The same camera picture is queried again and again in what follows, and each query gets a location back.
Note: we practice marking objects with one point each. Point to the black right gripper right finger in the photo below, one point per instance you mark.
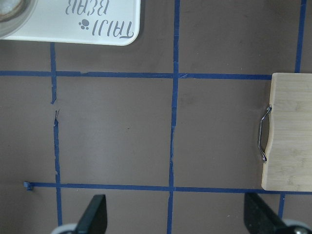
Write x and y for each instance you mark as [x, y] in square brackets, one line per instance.
[259, 218]

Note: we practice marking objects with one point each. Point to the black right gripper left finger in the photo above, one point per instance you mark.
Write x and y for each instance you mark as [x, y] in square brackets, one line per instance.
[94, 220]

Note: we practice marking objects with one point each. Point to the cream round plate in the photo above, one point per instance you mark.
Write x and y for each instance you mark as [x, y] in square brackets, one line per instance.
[14, 14]

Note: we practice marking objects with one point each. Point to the wooden cutting board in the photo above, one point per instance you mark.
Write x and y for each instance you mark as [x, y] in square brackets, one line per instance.
[288, 153]

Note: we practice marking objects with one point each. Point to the cream bear tray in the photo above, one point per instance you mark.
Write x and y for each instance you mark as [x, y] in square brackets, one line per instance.
[102, 22]

